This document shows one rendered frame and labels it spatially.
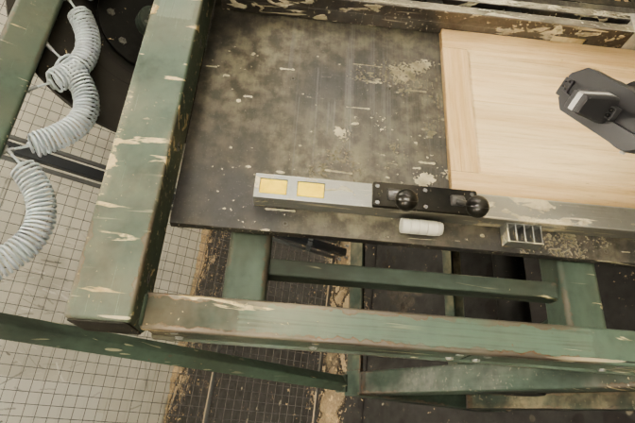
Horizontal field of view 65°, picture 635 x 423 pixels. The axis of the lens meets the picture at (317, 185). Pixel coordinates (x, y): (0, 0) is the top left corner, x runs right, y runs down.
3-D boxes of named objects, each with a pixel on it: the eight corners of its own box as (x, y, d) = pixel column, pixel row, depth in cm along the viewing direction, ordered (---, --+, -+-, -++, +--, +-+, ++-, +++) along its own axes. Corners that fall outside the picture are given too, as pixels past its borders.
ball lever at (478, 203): (463, 211, 94) (491, 220, 81) (444, 209, 94) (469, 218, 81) (466, 191, 94) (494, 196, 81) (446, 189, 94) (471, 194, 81)
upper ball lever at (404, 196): (402, 205, 94) (419, 213, 80) (382, 203, 94) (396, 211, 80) (403, 185, 93) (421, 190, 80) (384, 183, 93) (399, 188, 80)
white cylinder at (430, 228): (399, 235, 94) (439, 239, 95) (403, 229, 92) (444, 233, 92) (398, 221, 96) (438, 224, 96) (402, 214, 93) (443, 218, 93)
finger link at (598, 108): (584, 87, 50) (615, 95, 53) (565, 114, 51) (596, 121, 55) (597, 94, 49) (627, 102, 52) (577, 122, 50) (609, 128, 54)
